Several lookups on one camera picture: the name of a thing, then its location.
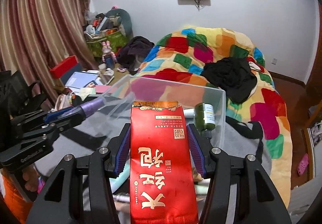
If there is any mint green bottle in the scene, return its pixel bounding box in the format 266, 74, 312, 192
109, 160, 130, 193

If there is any red tea packet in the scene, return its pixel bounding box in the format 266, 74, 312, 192
130, 106, 198, 223

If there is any green spray bottle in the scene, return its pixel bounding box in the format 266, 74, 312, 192
194, 103, 216, 139

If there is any blue notebook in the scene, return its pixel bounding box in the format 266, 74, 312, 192
65, 72, 98, 89

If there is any pink book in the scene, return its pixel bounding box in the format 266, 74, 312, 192
94, 85, 111, 94

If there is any red box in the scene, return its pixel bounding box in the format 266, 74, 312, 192
49, 55, 78, 79

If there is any pink slipper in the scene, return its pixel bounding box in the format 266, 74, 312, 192
297, 153, 310, 176

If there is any pink rabbit toy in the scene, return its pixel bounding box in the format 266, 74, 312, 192
102, 40, 117, 70

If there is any grey black rug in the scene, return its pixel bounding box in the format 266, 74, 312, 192
35, 111, 272, 179

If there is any green storage basket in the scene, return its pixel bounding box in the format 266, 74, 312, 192
86, 30, 129, 58

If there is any striped pink curtain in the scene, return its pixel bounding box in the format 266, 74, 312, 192
1, 0, 97, 102

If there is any dark purple clothes pile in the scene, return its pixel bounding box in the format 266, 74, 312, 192
116, 36, 154, 75

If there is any grey plush toy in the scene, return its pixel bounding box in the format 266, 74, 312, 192
96, 8, 133, 38

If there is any clear plastic storage bin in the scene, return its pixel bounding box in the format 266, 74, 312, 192
92, 75, 226, 147

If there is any colourful patchwork blanket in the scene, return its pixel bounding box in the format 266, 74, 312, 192
138, 27, 292, 205

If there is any black garment on bed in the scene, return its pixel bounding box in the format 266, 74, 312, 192
201, 57, 258, 104

